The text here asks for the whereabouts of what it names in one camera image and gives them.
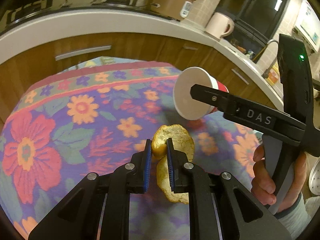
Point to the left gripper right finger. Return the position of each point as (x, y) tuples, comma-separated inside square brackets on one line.
[(220, 207)]

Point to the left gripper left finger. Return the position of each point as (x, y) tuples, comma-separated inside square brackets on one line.
[(98, 206)]

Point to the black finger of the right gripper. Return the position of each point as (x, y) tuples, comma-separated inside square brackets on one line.
[(210, 96)]

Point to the red white paper cup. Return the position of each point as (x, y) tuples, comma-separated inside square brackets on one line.
[(190, 88)]

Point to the grey right sleeve forearm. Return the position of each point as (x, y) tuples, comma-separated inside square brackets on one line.
[(296, 218)]

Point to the wooden kitchen cabinets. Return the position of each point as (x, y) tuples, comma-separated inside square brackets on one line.
[(19, 72)]

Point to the person's right hand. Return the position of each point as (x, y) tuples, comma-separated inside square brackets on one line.
[(263, 187)]

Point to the metal sink faucet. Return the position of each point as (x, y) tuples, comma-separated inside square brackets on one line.
[(269, 57)]

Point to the white electric kettle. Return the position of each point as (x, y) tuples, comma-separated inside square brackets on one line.
[(219, 26)]

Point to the dark window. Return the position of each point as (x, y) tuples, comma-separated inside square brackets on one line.
[(255, 21)]

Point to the floral tablecloth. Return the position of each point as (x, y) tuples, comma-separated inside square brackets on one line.
[(93, 119)]

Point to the brown rice cooker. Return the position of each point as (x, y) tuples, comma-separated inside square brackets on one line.
[(177, 9)]

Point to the black gas stove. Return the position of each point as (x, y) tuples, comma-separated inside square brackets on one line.
[(19, 14)]

